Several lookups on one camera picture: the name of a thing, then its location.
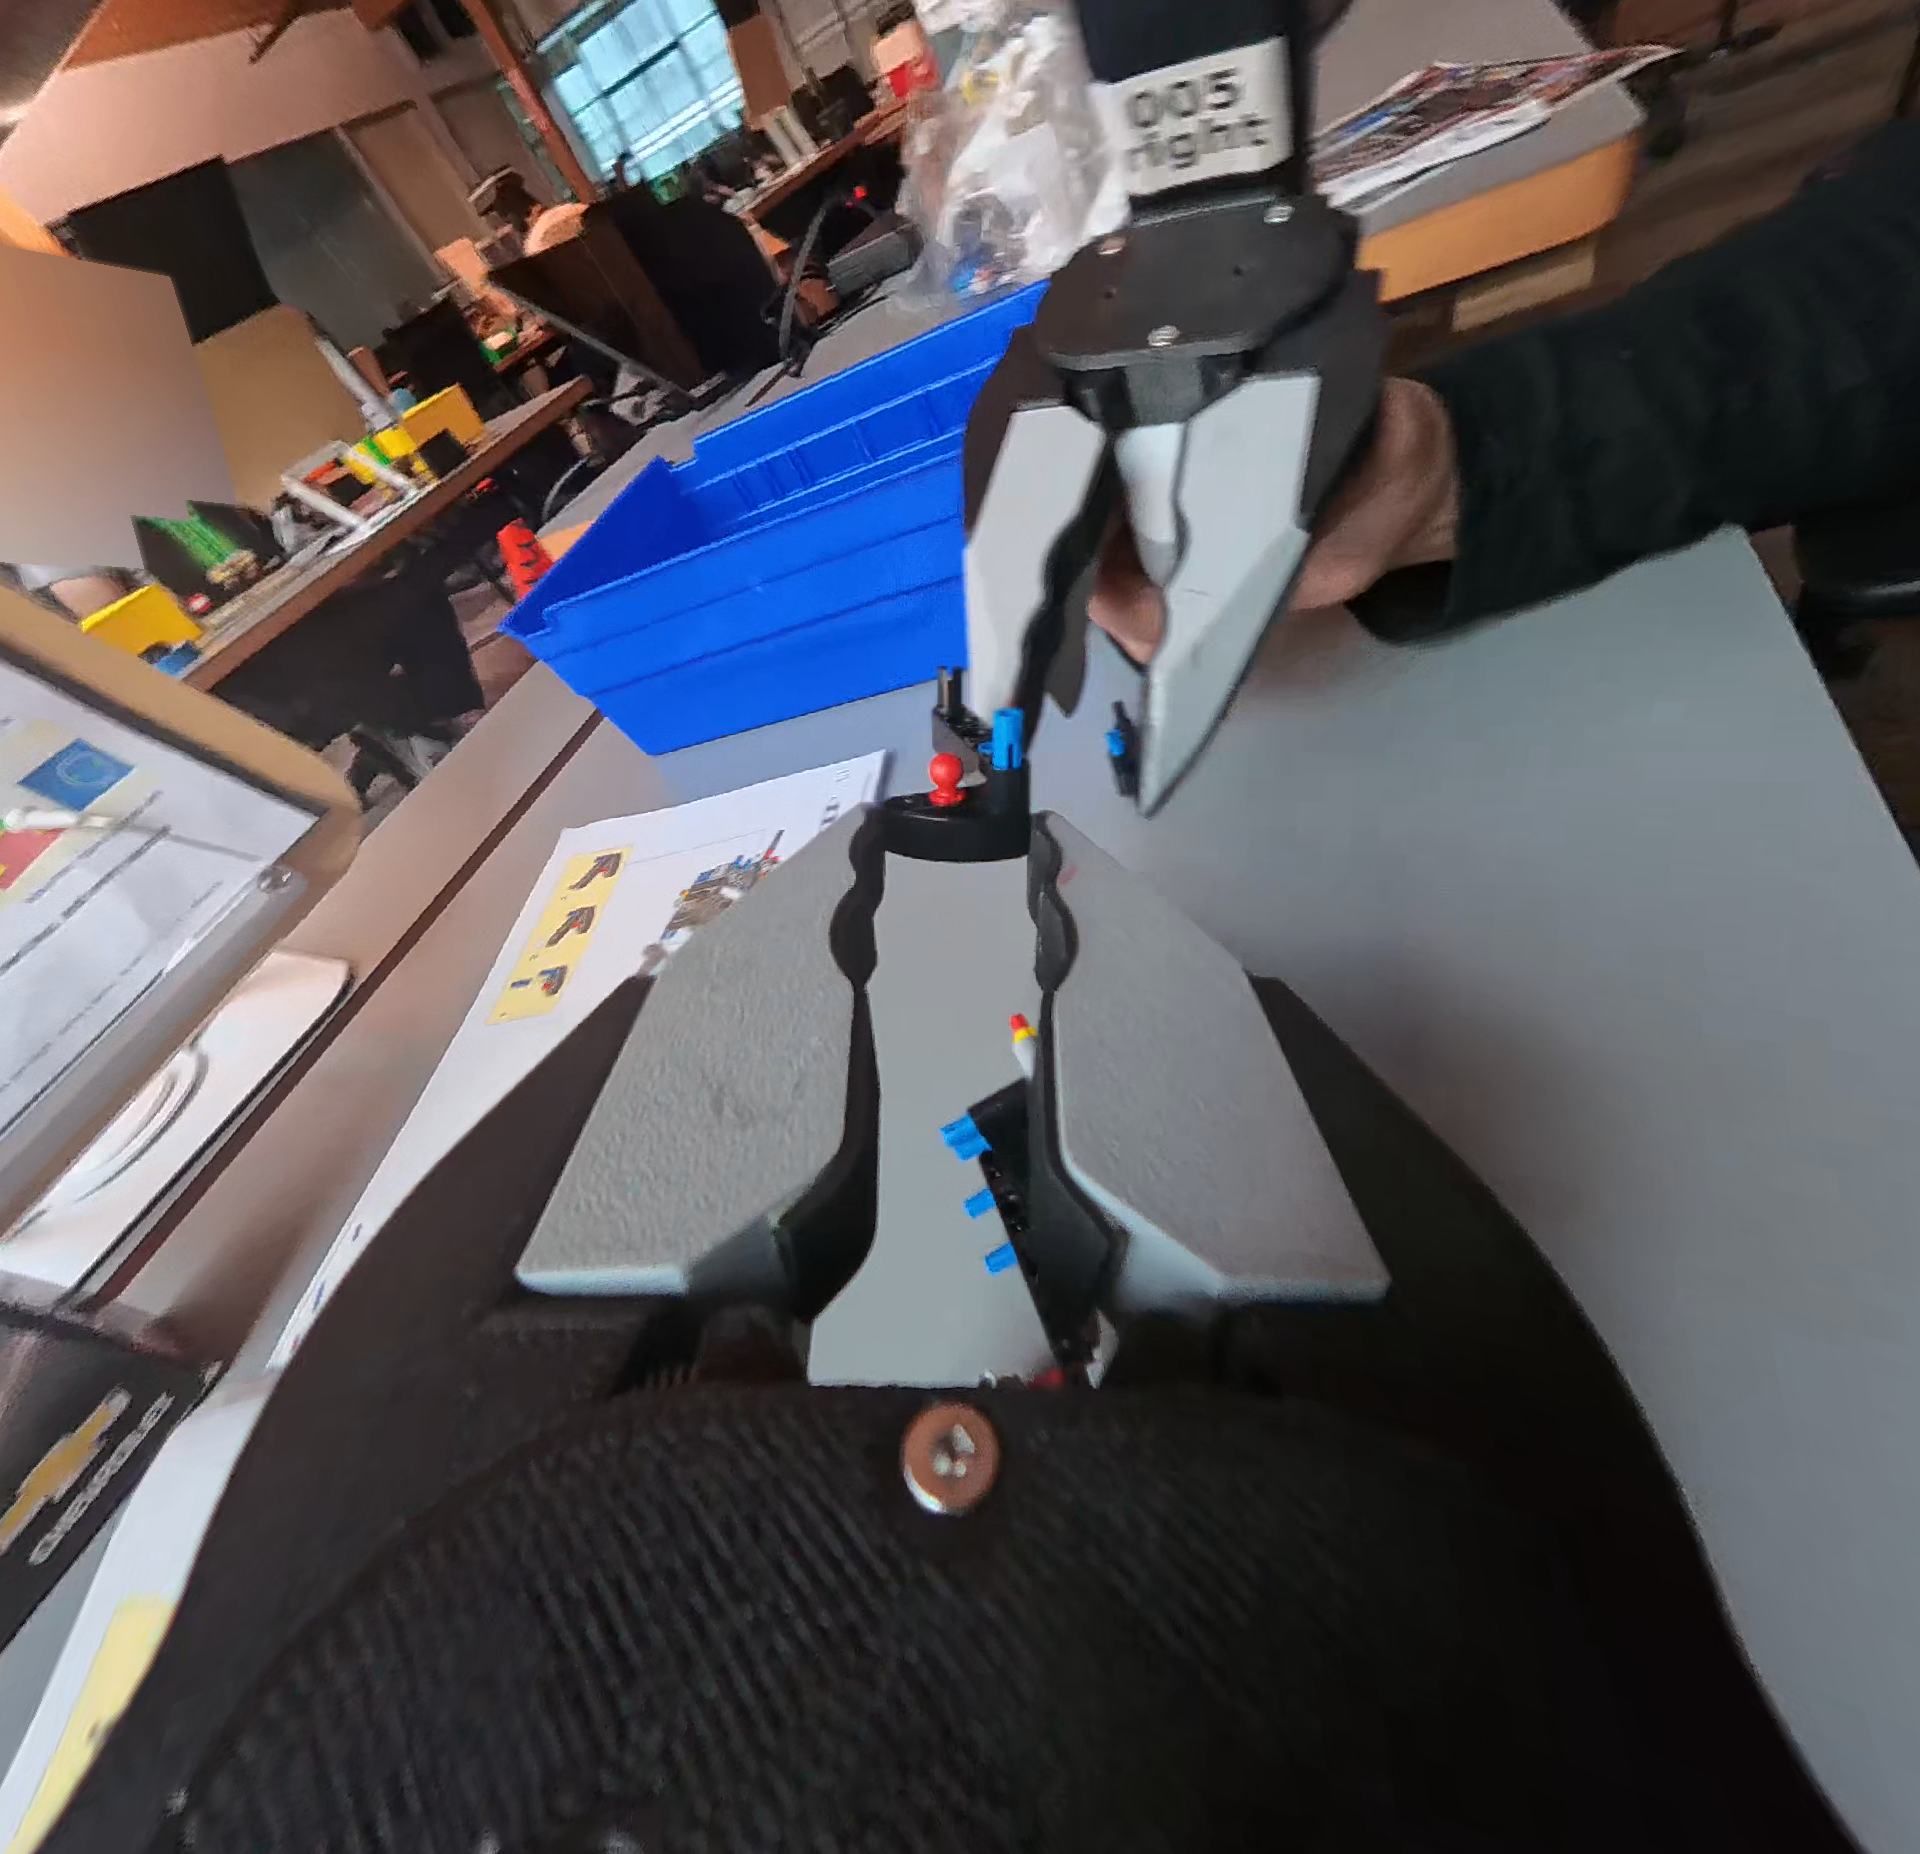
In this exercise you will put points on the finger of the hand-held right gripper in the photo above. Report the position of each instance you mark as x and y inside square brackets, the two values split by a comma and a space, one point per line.
[1019, 535]
[1245, 535]

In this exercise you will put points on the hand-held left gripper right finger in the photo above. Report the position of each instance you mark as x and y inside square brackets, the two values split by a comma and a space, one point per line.
[1200, 1105]

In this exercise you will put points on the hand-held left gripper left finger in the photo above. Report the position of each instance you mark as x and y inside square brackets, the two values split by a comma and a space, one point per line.
[705, 1105]

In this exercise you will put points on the lego chassis assembly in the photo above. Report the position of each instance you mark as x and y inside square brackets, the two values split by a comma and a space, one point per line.
[1019, 1180]

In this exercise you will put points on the small black lego subassembly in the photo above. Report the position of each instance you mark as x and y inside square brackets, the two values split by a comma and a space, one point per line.
[946, 836]
[1122, 766]

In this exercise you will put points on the person's right forearm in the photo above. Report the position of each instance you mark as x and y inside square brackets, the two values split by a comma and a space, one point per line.
[1648, 413]

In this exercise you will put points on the lego instruction booklet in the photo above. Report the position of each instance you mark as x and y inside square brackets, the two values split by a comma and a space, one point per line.
[705, 849]

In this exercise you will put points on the lego set box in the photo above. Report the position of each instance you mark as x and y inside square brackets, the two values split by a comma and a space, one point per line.
[91, 1436]

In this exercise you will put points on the person's right hand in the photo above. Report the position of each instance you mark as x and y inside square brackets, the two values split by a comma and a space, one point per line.
[1396, 505]

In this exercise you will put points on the clear plastic bag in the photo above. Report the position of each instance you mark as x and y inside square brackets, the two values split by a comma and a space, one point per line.
[990, 160]

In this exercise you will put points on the blue storage bin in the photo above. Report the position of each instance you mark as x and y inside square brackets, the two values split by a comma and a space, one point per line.
[750, 578]

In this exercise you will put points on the colourful printed leaflet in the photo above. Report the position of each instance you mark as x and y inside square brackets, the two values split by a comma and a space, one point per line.
[1470, 113]

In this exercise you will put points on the paned window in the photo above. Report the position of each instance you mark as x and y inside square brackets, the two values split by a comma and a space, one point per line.
[645, 70]

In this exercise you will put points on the yellow box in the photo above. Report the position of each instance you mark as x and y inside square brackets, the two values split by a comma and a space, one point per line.
[141, 620]
[428, 429]

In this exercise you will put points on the sign holder with printed sheet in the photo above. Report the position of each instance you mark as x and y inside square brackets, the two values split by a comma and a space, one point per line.
[136, 864]

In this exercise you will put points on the black office chair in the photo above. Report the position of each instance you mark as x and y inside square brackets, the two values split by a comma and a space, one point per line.
[1860, 617]

